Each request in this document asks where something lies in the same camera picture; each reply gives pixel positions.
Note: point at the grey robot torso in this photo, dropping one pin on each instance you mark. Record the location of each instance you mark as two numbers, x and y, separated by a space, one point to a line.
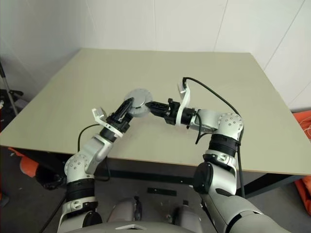
155 229

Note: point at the dark table frame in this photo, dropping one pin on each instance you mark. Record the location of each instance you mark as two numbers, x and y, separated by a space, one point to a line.
150 170

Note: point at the grey rounded knee cover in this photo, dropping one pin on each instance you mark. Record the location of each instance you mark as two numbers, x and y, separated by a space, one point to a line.
187 216
122 208

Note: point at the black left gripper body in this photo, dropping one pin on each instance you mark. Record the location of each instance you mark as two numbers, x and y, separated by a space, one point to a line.
119 123

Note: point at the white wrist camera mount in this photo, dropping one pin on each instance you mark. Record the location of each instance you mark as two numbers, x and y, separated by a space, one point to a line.
185 102
98 115

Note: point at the grey tripod stand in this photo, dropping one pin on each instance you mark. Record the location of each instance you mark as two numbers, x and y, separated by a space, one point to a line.
14 92

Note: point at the orange fabric bag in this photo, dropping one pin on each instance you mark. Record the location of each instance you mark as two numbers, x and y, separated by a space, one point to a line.
301 121

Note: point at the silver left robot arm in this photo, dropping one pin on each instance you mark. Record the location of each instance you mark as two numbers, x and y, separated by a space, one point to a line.
77 165

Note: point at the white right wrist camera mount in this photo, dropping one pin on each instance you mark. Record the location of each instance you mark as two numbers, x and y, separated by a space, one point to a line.
185 102

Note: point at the black flat strip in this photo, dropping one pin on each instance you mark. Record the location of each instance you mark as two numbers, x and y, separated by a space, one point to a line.
161 191

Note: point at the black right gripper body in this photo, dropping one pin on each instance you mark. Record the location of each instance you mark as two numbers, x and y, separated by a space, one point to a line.
171 114

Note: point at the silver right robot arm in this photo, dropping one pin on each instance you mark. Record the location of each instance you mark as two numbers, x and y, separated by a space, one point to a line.
228 123

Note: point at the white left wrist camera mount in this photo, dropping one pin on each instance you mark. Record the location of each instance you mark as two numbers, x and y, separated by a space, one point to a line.
98 115

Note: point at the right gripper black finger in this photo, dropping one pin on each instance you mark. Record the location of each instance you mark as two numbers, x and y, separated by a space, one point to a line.
158 105
160 113

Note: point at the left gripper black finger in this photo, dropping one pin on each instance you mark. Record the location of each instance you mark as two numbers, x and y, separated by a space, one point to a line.
125 108

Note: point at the black lumpy object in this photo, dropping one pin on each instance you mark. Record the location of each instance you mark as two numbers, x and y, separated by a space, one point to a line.
51 179

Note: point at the orange fabric bundle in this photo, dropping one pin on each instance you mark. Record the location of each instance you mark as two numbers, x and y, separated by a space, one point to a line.
26 165

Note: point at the small black block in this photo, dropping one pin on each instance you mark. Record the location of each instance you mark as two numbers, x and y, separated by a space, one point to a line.
185 203

